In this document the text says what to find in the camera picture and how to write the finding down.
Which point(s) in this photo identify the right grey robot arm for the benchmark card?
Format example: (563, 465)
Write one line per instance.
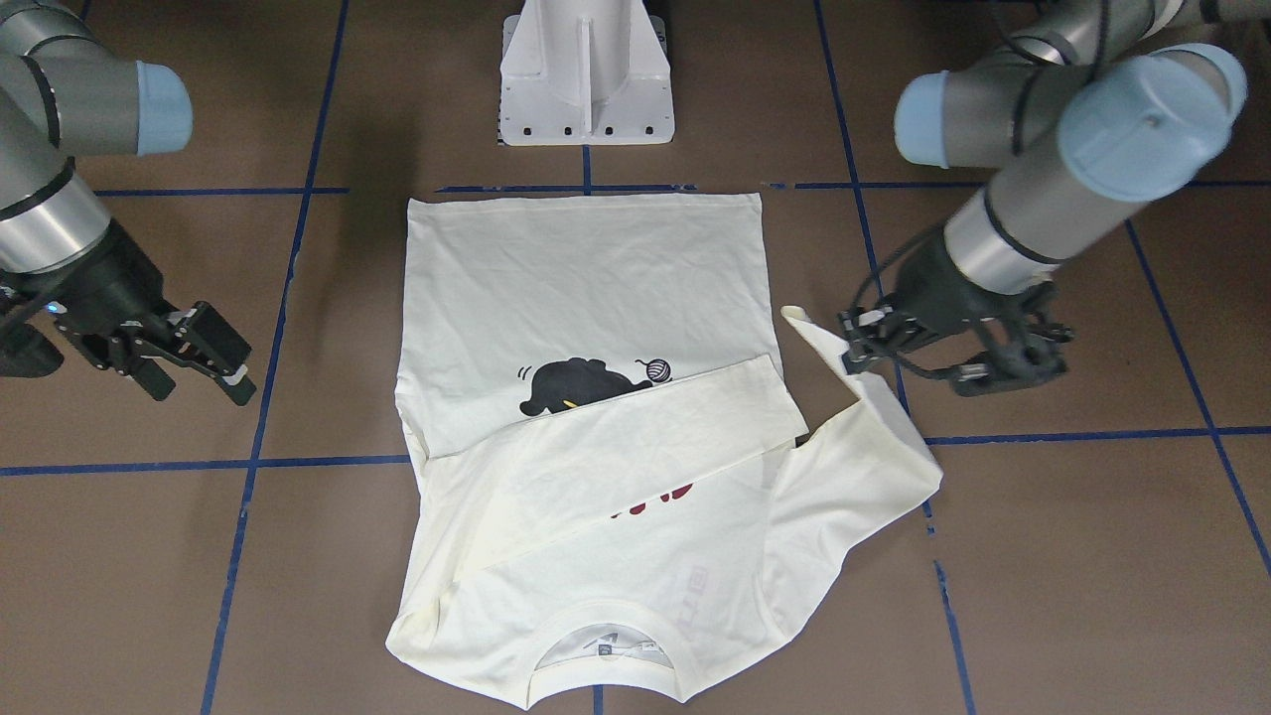
(66, 96)

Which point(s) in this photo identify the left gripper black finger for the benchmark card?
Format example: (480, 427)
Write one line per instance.
(864, 343)

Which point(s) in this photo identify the white camera mast with base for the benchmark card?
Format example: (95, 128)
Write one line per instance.
(584, 73)

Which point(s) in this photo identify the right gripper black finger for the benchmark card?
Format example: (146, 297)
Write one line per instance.
(205, 341)
(142, 365)

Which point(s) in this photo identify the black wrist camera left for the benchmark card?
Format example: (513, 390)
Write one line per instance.
(1021, 343)

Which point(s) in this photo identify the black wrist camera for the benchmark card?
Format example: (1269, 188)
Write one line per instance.
(1021, 343)
(25, 351)

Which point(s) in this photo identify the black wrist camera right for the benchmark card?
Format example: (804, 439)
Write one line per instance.
(25, 351)

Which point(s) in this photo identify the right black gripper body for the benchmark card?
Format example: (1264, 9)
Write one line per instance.
(121, 290)

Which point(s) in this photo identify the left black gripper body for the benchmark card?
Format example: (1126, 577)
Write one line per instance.
(941, 296)

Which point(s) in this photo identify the cream long-sleeve cat shirt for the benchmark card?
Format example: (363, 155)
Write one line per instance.
(615, 485)

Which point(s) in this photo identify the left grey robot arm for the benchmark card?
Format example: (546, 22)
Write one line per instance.
(1079, 139)

